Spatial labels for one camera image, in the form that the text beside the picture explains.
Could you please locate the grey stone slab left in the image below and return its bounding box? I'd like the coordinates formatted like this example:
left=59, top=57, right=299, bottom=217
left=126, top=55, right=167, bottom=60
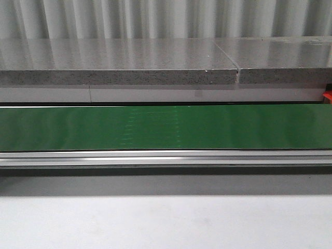
left=1, top=38, right=237, bottom=86

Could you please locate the grey stone slab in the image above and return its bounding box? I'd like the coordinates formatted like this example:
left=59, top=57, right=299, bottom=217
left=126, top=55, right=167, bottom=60
left=214, top=36, right=331, bottom=88
left=1, top=38, right=237, bottom=86

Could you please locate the white panel below slabs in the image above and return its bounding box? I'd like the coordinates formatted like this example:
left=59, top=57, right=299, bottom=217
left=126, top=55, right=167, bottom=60
left=1, top=84, right=326, bottom=103

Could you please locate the green conveyor belt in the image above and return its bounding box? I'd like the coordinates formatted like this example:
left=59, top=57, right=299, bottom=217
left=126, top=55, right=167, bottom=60
left=1, top=104, right=331, bottom=151

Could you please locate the grey stone slab right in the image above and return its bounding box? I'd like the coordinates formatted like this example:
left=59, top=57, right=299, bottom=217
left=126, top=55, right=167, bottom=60
left=214, top=36, right=331, bottom=88

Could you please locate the red plastic part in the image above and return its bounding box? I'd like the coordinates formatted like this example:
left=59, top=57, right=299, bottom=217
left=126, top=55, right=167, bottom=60
left=323, top=90, right=332, bottom=104

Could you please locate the white pleated curtain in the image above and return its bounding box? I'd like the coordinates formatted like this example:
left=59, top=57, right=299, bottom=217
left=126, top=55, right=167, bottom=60
left=1, top=1, right=331, bottom=39

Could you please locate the aluminium conveyor side rail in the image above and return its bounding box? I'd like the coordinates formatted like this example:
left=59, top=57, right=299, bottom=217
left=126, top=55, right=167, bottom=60
left=1, top=149, right=331, bottom=170

